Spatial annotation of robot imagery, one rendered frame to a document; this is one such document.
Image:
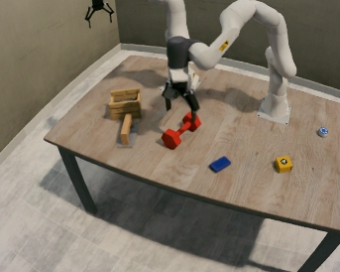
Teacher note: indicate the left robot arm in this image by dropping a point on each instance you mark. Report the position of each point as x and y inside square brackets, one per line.
[232, 19]

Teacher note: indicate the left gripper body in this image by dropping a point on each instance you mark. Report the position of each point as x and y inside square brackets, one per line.
[181, 85]

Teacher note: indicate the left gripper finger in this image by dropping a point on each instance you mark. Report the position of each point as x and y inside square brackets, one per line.
[168, 104]
[191, 101]

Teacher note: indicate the red dumbbell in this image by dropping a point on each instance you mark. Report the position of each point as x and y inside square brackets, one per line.
[171, 138]

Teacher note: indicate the wooden crate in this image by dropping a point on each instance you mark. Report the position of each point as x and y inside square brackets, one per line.
[133, 95]

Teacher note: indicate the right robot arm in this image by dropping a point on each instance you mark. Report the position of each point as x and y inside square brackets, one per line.
[176, 22]

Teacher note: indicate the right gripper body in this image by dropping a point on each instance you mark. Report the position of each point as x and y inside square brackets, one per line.
[97, 3]

